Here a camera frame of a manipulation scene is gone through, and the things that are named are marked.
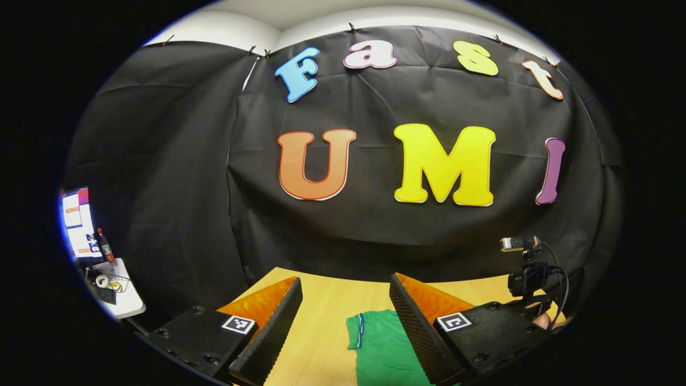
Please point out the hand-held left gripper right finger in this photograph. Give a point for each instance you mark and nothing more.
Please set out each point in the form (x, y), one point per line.
(415, 332)

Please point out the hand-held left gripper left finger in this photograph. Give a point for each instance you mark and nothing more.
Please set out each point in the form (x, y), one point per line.
(276, 332)

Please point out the green T-shirt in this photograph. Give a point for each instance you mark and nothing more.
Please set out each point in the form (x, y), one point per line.
(383, 348)

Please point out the white side table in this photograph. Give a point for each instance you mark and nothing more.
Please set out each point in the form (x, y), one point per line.
(131, 303)

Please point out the black keyboard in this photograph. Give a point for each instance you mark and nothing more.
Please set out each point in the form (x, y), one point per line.
(105, 296)

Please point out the red drink bottle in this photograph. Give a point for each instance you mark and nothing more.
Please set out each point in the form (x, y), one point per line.
(105, 249)

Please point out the computer monitor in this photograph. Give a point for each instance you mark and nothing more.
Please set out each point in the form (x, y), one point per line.
(77, 225)

